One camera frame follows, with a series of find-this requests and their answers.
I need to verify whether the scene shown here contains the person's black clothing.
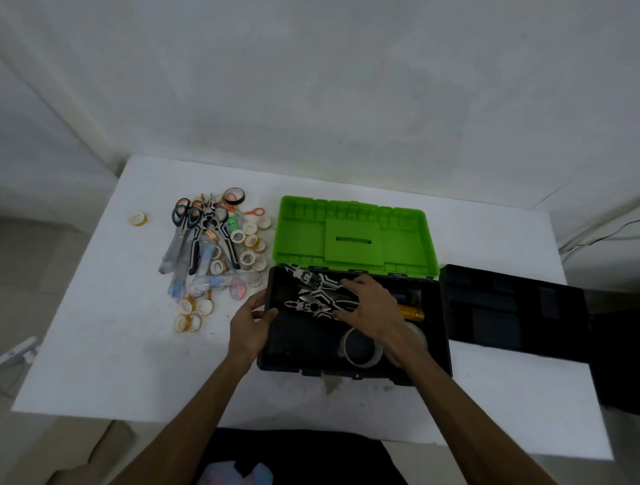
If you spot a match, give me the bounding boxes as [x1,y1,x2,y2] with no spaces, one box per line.
[195,428,406,485]

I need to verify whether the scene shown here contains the person's left hand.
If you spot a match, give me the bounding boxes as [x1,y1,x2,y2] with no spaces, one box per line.
[226,288,279,369]

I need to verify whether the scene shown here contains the pile of small tape rolls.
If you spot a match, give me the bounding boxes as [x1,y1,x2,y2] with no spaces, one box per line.
[172,192,273,334]

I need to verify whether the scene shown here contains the white power strip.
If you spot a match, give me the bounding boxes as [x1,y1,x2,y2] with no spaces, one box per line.
[0,337,40,366]

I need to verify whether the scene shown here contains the clear packing tape roll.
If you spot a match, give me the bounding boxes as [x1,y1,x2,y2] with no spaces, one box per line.
[399,322,429,360]

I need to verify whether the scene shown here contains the person's left forearm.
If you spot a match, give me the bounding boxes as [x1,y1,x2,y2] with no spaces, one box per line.
[109,349,251,485]

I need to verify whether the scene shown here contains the blue orange scissors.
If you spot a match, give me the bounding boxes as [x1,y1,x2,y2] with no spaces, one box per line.
[159,197,203,274]

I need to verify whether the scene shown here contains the black toolbox tray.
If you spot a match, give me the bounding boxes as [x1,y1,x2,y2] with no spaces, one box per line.
[439,263,591,360]

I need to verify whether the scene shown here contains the black wall cable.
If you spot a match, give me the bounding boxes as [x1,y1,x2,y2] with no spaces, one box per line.
[559,219,640,250]

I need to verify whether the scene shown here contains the person's right hand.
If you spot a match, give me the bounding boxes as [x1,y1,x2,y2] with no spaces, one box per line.
[333,272,427,369]

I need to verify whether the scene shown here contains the black toolbox with green lid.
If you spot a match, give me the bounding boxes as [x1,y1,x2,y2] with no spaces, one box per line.
[256,195,453,386]

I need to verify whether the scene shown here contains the brown cardboard piece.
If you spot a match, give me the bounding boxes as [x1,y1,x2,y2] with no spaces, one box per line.
[45,419,137,485]

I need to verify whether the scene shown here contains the white masking tape roll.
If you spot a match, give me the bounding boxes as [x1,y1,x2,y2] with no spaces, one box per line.
[339,327,385,370]

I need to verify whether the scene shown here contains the person's right forearm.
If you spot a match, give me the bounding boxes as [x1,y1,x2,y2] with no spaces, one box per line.
[397,347,559,485]

